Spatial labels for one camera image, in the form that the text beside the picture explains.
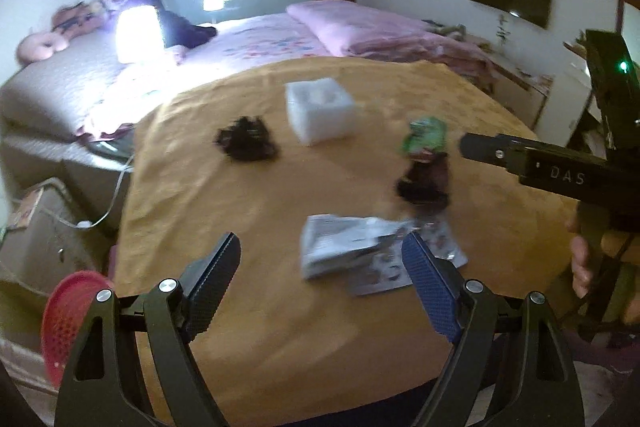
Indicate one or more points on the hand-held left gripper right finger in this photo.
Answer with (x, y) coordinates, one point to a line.
(430, 292)

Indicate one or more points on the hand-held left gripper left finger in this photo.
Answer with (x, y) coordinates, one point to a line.
(210, 287)

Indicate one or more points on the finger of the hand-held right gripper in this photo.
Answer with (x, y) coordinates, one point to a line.
(487, 151)

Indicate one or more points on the printed packet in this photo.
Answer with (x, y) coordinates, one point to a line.
(440, 247)

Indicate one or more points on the green snack packet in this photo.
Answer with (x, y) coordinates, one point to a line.
(424, 137)

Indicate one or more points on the silver packet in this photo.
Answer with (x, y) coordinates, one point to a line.
(345, 242)

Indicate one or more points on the pink plastic basket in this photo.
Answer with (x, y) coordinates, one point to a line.
(67, 327)

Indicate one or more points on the black plastic bag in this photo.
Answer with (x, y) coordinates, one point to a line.
(247, 142)

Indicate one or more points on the white foam block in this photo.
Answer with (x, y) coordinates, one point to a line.
(320, 112)

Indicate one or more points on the person's right hand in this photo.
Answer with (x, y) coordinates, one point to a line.
(582, 257)

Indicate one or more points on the white side cabinet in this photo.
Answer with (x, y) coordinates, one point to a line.
(525, 92)

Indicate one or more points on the dark brown crumpled wrapper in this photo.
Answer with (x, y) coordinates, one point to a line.
(425, 184)

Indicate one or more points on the yellow tablecloth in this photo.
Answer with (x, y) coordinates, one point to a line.
(280, 332)

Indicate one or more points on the brown framed mirror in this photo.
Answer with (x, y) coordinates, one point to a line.
(627, 22)

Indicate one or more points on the thin decorative plant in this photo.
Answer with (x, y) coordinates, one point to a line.
(502, 32)

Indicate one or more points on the grey upholstered nightstand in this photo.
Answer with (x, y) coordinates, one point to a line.
(55, 247)

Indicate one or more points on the folded pink quilt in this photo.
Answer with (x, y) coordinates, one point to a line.
(380, 32)

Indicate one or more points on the dark grey pad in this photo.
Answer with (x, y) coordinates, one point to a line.
(112, 149)

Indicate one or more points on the pink ruffled pillow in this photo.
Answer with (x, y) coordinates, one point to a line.
(107, 112)

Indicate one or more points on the grey patterned headboard cushion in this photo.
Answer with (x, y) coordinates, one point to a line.
(55, 92)

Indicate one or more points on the pink floral bedsheet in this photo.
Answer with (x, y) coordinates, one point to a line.
(260, 42)

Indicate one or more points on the dark purple pillow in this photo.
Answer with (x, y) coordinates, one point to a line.
(180, 32)

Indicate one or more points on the lit table lamp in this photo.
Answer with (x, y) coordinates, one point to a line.
(137, 34)

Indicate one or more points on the small lit lamp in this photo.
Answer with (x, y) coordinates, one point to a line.
(216, 1)

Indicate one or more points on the pink plush pillow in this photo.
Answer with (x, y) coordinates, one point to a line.
(40, 47)

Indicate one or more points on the pile of plush toys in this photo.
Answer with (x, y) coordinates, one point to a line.
(82, 17)

